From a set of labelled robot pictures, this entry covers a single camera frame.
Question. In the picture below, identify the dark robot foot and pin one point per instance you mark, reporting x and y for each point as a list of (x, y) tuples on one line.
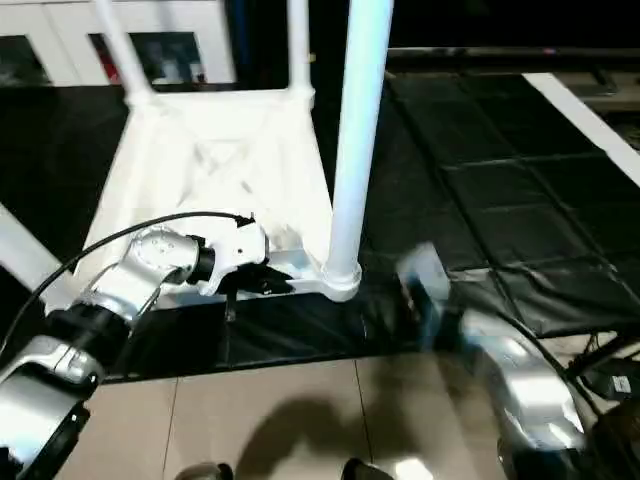
[(207, 472), (365, 470)]

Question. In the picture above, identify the white plastic table top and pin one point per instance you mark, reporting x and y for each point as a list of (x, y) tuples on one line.
[(210, 150)]

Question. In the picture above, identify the white glass-door cabinet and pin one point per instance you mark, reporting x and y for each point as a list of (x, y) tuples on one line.
[(215, 25)]

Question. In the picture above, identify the white board strip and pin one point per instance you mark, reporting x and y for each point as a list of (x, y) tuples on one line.
[(575, 115)]

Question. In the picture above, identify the brown woven basket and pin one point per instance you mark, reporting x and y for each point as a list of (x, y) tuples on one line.
[(625, 440)]

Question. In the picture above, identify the dark right robot foot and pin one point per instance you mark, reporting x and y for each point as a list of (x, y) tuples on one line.
[(365, 470)]

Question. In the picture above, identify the black television screen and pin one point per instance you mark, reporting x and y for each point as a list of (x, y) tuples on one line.
[(500, 25)]

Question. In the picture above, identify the brown television bench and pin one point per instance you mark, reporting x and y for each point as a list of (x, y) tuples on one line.
[(620, 90)]

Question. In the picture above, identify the grey black device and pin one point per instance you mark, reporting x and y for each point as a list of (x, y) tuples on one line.
[(620, 382)]

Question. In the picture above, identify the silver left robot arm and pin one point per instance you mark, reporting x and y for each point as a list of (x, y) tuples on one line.
[(145, 260)]

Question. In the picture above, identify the dark left robot foot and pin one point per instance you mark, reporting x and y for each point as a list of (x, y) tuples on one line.
[(207, 472)]

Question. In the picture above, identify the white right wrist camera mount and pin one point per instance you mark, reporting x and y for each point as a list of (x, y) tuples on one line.
[(425, 270)]

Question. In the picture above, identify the black metal stand bar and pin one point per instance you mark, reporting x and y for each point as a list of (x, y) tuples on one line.
[(600, 350)]

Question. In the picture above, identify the white plastic table leg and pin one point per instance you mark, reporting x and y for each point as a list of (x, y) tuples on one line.
[(25, 250), (299, 45), (360, 125), (122, 50)]

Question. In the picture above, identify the dark blue black cabinet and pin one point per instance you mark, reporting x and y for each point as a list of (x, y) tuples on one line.
[(265, 40)]

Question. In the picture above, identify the black work mat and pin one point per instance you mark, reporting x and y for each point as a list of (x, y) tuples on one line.
[(500, 200)]

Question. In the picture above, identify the red white package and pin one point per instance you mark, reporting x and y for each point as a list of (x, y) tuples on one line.
[(107, 65)]

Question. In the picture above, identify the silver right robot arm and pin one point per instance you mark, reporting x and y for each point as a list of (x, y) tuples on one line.
[(530, 380)]

